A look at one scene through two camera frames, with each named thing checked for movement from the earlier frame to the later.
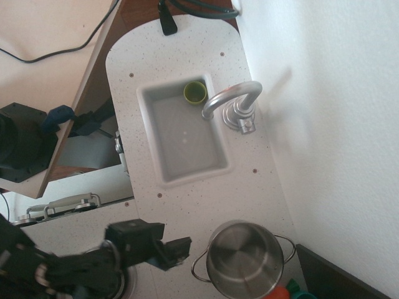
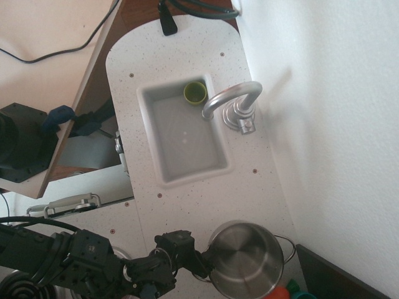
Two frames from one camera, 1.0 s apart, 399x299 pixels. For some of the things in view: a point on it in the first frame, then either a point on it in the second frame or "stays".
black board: x=329 y=281 stays
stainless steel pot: x=244 y=259 stays
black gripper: x=135 y=242 → x=181 y=245
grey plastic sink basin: x=185 y=147 stays
